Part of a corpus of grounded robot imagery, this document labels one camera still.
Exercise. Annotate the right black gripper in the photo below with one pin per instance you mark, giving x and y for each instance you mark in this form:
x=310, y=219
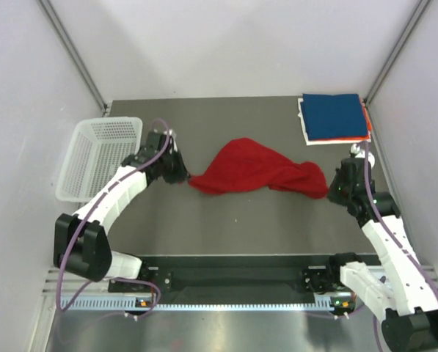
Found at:
x=331, y=193

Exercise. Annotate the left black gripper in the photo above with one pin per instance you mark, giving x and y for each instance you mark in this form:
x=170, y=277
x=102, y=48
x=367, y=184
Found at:
x=182, y=172

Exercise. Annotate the red t-shirt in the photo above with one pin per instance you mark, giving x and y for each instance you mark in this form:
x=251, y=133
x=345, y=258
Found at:
x=244, y=165

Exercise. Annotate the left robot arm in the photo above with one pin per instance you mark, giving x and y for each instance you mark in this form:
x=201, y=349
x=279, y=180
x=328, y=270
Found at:
x=81, y=244

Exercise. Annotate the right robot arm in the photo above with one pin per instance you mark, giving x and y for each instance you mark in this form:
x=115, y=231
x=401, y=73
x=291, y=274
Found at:
x=405, y=307

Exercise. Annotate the folded white t-shirt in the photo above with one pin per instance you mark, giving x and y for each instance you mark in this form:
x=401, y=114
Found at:
x=309, y=142

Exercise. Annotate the folded orange t-shirt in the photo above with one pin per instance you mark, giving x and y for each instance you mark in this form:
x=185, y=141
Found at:
x=369, y=127

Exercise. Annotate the folded blue t-shirt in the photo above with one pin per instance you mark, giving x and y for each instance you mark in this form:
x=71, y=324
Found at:
x=333, y=116

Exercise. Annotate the white plastic basket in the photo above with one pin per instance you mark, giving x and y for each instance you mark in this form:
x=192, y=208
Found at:
x=95, y=151

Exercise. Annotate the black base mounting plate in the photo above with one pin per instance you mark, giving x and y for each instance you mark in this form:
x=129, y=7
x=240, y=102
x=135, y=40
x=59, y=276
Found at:
x=296, y=273

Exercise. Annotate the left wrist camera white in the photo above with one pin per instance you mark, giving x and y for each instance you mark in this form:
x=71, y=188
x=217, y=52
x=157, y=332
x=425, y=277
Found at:
x=173, y=147

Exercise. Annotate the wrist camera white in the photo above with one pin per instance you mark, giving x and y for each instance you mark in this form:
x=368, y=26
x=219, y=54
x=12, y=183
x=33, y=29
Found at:
x=359, y=150
x=173, y=147

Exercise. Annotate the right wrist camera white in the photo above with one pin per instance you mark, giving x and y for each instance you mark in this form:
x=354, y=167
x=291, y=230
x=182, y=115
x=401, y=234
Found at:
x=359, y=150

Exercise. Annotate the right aluminium frame post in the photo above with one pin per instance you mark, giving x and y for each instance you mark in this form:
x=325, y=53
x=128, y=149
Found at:
x=414, y=19

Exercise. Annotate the aluminium frame post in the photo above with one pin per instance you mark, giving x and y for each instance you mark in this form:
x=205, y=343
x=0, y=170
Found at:
x=57, y=25
x=414, y=19

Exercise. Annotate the left aluminium frame post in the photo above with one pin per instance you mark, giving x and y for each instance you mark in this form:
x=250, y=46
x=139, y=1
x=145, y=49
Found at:
x=57, y=25

